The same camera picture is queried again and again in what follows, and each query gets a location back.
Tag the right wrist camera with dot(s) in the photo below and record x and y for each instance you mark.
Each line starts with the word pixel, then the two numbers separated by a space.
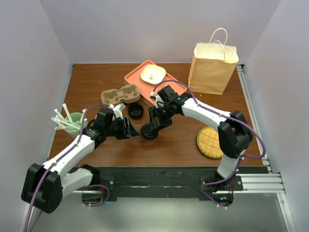
pixel 157 100

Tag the cardboard cup carrier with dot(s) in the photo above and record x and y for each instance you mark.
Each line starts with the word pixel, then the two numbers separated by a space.
pixel 126 94

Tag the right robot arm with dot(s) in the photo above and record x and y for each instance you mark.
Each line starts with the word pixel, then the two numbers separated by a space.
pixel 233 132

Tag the green cup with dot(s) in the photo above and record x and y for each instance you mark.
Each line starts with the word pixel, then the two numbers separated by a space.
pixel 74 132

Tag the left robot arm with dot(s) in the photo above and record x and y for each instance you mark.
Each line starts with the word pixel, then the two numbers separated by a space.
pixel 47 184

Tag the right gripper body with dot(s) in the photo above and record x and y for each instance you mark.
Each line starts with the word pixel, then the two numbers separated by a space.
pixel 163 114

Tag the cream square bowl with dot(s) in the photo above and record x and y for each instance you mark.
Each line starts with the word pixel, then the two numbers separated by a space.
pixel 153 74

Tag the woven bamboo coaster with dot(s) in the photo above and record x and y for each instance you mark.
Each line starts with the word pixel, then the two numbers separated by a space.
pixel 208 143

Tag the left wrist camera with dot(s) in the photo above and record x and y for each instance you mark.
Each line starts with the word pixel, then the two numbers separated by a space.
pixel 117 110

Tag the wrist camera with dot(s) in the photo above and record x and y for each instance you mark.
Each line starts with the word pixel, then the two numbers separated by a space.
pixel 157 100
pixel 117 110

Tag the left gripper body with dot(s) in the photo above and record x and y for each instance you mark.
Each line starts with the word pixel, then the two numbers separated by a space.
pixel 121 132

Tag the brown paper bag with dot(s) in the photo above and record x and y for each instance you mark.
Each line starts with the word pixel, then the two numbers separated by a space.
pixel 213 64

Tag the black lid stack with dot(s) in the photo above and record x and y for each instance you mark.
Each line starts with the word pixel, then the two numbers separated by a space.
pixel 135 111

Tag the single brown paper cup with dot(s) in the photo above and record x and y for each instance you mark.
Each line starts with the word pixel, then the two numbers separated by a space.
pixel 150 141

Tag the black cup lid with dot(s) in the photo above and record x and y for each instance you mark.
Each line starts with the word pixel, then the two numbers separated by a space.
pixel 145 138

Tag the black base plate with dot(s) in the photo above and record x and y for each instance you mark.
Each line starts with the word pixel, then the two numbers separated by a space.
pixel 166 182

